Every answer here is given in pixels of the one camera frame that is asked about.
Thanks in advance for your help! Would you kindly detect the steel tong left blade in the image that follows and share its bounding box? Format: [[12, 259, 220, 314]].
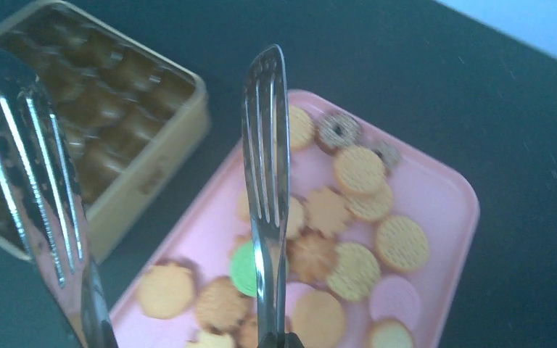
[[0, 49, 117, 347]]

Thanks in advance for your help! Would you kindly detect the steel tong right blade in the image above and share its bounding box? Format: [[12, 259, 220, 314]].
[[242, 44, 290, 347]]

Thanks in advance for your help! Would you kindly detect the gold cookie tin box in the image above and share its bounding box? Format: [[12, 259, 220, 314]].
[[0, 1, 211, 262]]

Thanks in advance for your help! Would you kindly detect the green round macaron cookie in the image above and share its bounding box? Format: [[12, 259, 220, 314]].
[[229, 241, 257, 297]]

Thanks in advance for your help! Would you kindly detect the chocolate sprinkled donut cookie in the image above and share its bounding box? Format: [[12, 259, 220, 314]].
[[315, 112, 362, 154]]

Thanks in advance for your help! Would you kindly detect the pink plastic tray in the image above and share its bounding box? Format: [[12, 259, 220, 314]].
[[111, 90, 479, 347]]

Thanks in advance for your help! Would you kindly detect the round waffle cookie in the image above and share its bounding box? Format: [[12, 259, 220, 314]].
[[374, 215, 430, 273]]

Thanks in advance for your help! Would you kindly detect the pink round macaron cookie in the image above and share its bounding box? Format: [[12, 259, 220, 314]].
[[369, 275, 421, 328]]

